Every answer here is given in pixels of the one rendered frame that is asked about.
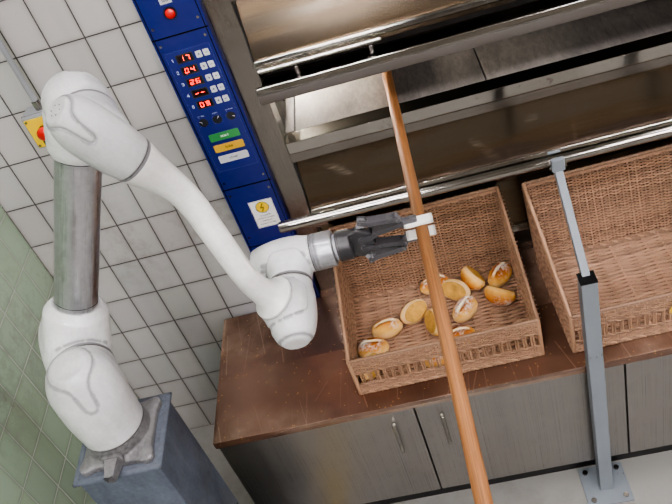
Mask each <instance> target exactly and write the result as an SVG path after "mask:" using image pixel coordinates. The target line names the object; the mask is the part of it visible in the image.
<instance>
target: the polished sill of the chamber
mask: <svg viewBox="0 0 672 504"><path fill-rule="evenodd" d="M668 55H672V31H669V32H665V33H662V34H658V35H654V36H650V37H647V38H643V39H639V40H635V41H632V42H628V43H624V44H620V45H617V46H613V47H609V48H605V49H602V50H598V51H594V52H590V53H587V54H583V55H579V56H575V57H572V58H568V59H564V60H560V61H557V62H553V63H549V64H545V65H542V66H538V67H534V68H530V69H527V70H523V71H519V72H515V73H512V74H508V75H504V76H500V77H497V78H493V79H489V80H485V81H482V82H478V83H474V84H470V85H467V86H463V87H459V88H455V89H452V90H448V91H444V92H440V93H436V94H433V95H429V96H425V97H421V98H418V99H414V100H410V101H406V102H403V103H399V106H400V111H401V115H402V119H403V123H404V125H405V124H409V123H412V122H416V121H420V120H424V119H428V118H431V117H435V116H439V115H443V114H447V113H451V112H454V111H458V110H462V109H466V108H470V107H473V106H477V105H481V104H485V103H489V102H493V101H496V100H500V99H504V98H508V97H512V96H515V95H519V94H523V93H527V92H531V91H534V90H538V89H542V88H546V87H550V86H554V85H557V84H561V83H565V82H569V81H573V80H576V79H580V78H584V77H588V76H592V75H595V74H599V73H603V72H607V71H611V70H615V69H618V68H622V67H626V66H630V65H634V64H637V63H641V62H645V61H649V60H653V59H657V58H660V57H664V56H668ZM390 128H393V124H392V119H391V114H390V110H389V106H388V107H384V108H380V109H376V110H373V111H369V112H365V113H361V114H358V115H354V116H350V117H346V118H343V119H339V120H335V121H331V122H328V123H324V124H320V125H316V126H313V127H309V128H305V129H301V130H298V131H294V132H290V133H286V141H285V145H286V147H287V150H288V152H289V154H294V153H298V152H302V151H306V150H309V149H313V148H317V147H321V146H325V145H328V144H332V143H336V142H340V141H344V140H348V139H351V138H355V137H359V136H363V135H367V134H370V133H374V132H378V131H382V130H386V129H390Z"/></svg>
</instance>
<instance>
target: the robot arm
mask: <svg viewBox="0 0 672 504"><path fill-rule="evenodd" d="M41 105H42V119H43V126H44V134H45V142H46V148H47V151H48V152H49V154H50V155H51V157H52V158H53V159H54V296H53V297H52V298H51V299H50V300H49V301H48V302H47V303H46V304H45V305H44V307H43V311H42V319H41V322H40V326H39V331H38V341H39V348H40V353H41V357H42V361H43V364H44V367H45V370H46V375H45V392H46V396H47V399H48V401H49V403H50V405H51V406H52V408H53V409H54V411H55V412H56V414H57V415H58V417H59V418H60V419H61V420H62V422H63V423H64V424H65V425H66V427H67V428H68V429H69V430H70V431H71V432H72V433H73V434H74V435H75V436H76V437H77V438H78V439H79V440H80V441H81V442H82V443H83V444H84V445H85V446H86V453H85V457H84V460H83V462H82V464H81V466H80V473H81V474H82V475H83V476H85V477H87V476H90V475H92V474H94V473H96V472H99V471H104V480H105V481H106V482H108V483H114V482H116V481H117V479H118V476H119V474H120V471H121V469H122V466H127V465H131V464H136V463H143V464H147V463H150V462H151V461H152V460H153V459H154V457H155V453H154V440H155V434H156V427H157V420H158V414H159V411H160V409H161V407H162V401H161V400H160V398H158V397H153V398H151V399H149V400H146V401H143V402H139V401H138V399H137V397H136V395H135V393H134V392H133V390H132V388H131V387H130V385H129V383H128V381H127V379H126V377H125V375H124V374H123V372H122V370H121V368H120V366H119V365H118V363H117V361H116V359H115V356H114V352H113V348H112V345H111V344H112V336H111V327H110V315H109V307H108V305H107V303H106V302H105V301H104V300H103V299H102V298H101V297H99V296H98V292H99V259H100V226H101V193H102V173H104V174H106V175H109V176H111V177H113V178H115V179H117V180H119V181H121V182H123V183H126V184H129V185H132V186H135V187H138V188H141V189H143V190H146V191H148V192H151V193H153V194H156V195H158V196H160V197H162V198H164V199H165V200H167V201H168V202H170V203H171V204H172V205H173V206H174V207H176V208H177V209H178V210H179V212H180V213H181V214H182V215H183V216H184V217H185V218H186V220H187V221H188V222H189V224H190V225H191V226H192V227H193V229H194V230H195V231H196V233H197V234H198V235H199V237H200V238H201V239H202V241H203V242H204V244H205V245H206V246H207V248H208V249H209V250H210V252H211V253H212V254H213V256H214V257H215V258H216V260H217V261H218V262H219V264H220V265H221V266H222V268H223V269H224V270H225V272H226V273H227V274H228V276H229V277H230V278H231V279H232V281H233V282H234V283H235V284H236V285H237V287H238V288H239V289H240V290H241V291H242V292H243V293H244V294H245V295H246V296H247V297H248V298H250V299H251V300H252V301H253V302H254V303H255V304H256V311H257V313H258V315H259V316H260V317H261V318H262V319H263V320H264V321H265V323H266V324H267V327H268V328H270V330H271V334H272V336H273V338H274V339H275V341H276V342H277V343H278V344H279V345H280V346H281V347H284V348H286V349H291V350H293V349H299V348H302V347H305V346H306V345H307V344H308V343H309V342H310V341H311V340H312V339H313V337H314V335H315V332H316V328H317V301H316V295H315V291H314V288H313V281H312V279H313V272H316V271H321V270H323V269H327V268H332V267H336V266H338V265H339V260H340V261H342V262H344V261H348V260H352V259H355V257H357V256H365V257H367V258H368V259H369V263H373V262H375V261H376V260H378V259H381V258H384V257H387V256H390V255H393V254H396V253H400V252H403V251H406V250H407V246H408V243H410V242H414V241H417V240H418V239H417V235H416V230H415V229H413V230H408V231H406V232H404V234H403V235H395V236H387V237H377V236H379V235H382V234H385V233H387V232H390V231H393V230H396V229H398V228H401V227H402V229H403V228H404V229H408V228H412V227H416V226H420V225H424V224H428V223H432V222H434V221H433V217H432V213H427V214H423V215H419V216H416V215H410V216H407V217H400V216H399V214H398V212H391V213H385V214H379V215H374V216H368V217H364V216H357V217H356V226H354V227H353V228H351V229H347V228H346V229H342V230H338V231H335V232H334V233H333V234H332V232H331V231H330V230H326V231H322V232H317V233H312V234H309V235H294V236H288V237H284V238H280V239H276V240H273V241H270V242H268V243H266V244H263V245H261V246H259V247H257V248H256V249H254V250H253V251H252V252H251V254H250V257H249V260H248V259H247V257H246V256H245V254H244V253H243V251H242V250H241V248H240V247H239V245H238V244H237V242H236V241H235V239H234V238H233V237H232V235H231V234H230V232H229V231H228V229H227V228H226V226H225V225H224V223H223V222H222V220H221V219H220V217H219V216H218V214H217V213H216V211H215V210H214V209H213V207H212V206H211V204H210V203H209V201H208V200H207V199H206V198H205V196H204V195H203V194H202V193H201V191H200V190H199V189H198V188H197V187H196V186H195V185H194V184H193V183H192V181H191V180H190V179H189V178H187V177H186V176H185V175H184V174H183V173H182V172H181V171H180V170H179V169H178V168H177V167H176V166H175V165H173V164H172V163H171V162H170V161H169V160H168V159H167V158H166V157H165V156H164V155H163V154H162V153H161V152H160V151H159V150H158V149H157V148H156V147H155V146H154V145H153V144H152V143H151V142H150V141H149V140H148V139H146V138H145V137H144V136H143V135H142V134H140V133H139V132H138V131H137V130H136V129H135V128H134V127H132V126H131V125H130V123H129V121H128V120H127V119H126V117H125V116H124V115H123V114H122V112H121V111H120V109H119V108H118V106H117V103H116V101H115V99H114V97H113V95H112V94H111V92H110V91H109V90H108V88H107V87H106V86H105V85H104V84H103V83H102V82H101V81H100V80H99V79H98V78H96V77H95V76H93V75H92V74H90V73H87V72H84V71H81V72H80V71H62V72H59V73H57V74H55V75H54V76H53V77H51V78H50V79H49V80H48V82H47V83H46V85H45V86H44V88H43V91H42V94H41ZM364 227H367V228H364ZM375 242H376V243H375ZM373 250H374V251H373Z"/></svg>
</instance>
